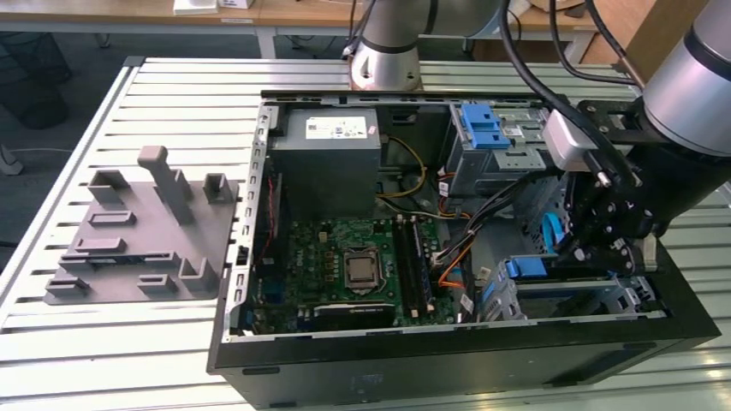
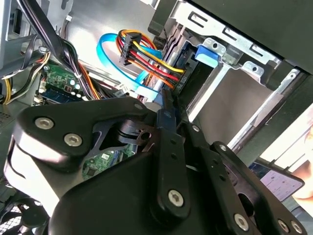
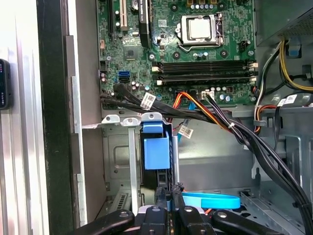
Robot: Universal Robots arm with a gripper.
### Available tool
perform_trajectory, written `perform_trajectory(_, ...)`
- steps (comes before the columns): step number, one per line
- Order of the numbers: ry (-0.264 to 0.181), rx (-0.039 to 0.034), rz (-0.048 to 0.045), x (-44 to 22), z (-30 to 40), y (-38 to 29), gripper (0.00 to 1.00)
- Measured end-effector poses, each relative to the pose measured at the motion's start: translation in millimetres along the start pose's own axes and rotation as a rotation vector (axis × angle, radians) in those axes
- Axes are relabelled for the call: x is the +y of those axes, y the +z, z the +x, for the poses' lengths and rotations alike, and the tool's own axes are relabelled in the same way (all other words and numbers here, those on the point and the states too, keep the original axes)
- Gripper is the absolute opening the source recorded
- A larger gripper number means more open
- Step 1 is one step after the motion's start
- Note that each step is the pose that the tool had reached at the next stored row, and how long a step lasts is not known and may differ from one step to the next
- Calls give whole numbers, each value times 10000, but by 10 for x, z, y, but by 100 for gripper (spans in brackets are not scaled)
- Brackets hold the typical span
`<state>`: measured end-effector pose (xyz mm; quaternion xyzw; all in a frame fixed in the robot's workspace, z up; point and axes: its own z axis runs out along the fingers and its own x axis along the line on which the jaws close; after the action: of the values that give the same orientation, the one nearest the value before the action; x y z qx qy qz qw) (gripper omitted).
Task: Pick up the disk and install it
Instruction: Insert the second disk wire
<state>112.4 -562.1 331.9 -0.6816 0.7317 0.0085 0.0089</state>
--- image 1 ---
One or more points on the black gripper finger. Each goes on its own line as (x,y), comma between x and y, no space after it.
(628,257)
(598,222)

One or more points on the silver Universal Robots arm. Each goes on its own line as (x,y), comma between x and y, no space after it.
(388,64)

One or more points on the metal optical drive cage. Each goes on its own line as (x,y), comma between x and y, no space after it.
(513,160)

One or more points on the blue plastic drive latch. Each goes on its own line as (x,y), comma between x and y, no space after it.
(485,137)

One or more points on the RAM stick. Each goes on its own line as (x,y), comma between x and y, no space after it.
(422,265)

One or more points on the wooden cabinet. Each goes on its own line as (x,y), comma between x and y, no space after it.
(651,30)

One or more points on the silver CPU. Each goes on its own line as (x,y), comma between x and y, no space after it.
(358,269)

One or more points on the cardboard box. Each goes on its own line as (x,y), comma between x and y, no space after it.
(568,5)

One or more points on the green motherboard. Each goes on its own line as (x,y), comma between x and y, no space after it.
(342,231)

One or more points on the black PC case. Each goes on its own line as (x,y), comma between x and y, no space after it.
(398,372)

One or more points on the black graphics card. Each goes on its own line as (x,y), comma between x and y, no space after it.
(353,317)

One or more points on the grey power supply unit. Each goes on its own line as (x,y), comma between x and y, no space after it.
(325,180)

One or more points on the grey parts rack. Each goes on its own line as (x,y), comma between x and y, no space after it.
(148,240)

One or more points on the small white box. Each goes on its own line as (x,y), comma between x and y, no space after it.
(234,3)

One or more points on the wooden desk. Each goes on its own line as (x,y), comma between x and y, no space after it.
(142,15)

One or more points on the grey stand foot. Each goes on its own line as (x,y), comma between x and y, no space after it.
(10,164)

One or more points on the black mesh waste bin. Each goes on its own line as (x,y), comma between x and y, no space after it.
(33,77)

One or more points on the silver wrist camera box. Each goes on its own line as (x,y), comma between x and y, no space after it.
(565,141)

